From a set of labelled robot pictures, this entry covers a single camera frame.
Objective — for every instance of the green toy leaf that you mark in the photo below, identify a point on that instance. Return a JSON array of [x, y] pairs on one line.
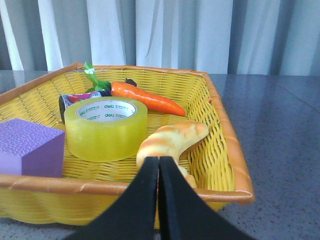
[[97, 85]]

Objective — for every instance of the yellow tape roll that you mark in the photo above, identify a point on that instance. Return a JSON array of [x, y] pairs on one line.
[[105, 129]]

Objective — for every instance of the toy croissant bread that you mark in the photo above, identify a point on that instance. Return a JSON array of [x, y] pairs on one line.
[[172, 141]]

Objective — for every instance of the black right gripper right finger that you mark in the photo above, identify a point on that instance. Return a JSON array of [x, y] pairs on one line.
[[183, 215]]

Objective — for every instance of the purple foam block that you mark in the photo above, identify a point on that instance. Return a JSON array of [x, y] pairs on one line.
[[31, 149]]

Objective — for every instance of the yellow woven basket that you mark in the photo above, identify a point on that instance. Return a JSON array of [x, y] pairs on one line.
[[88, 188]]

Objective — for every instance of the small labelled can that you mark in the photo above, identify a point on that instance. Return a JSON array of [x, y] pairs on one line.
[[66, 100]]

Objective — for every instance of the orange toy carrot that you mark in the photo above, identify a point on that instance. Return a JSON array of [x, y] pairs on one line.
[[150, 100]]

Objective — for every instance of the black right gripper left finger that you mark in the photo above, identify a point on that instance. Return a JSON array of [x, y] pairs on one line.
[[132, 215]]

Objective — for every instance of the white pleated curtain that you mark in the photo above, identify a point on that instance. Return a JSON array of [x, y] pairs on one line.
[[257, 37]]

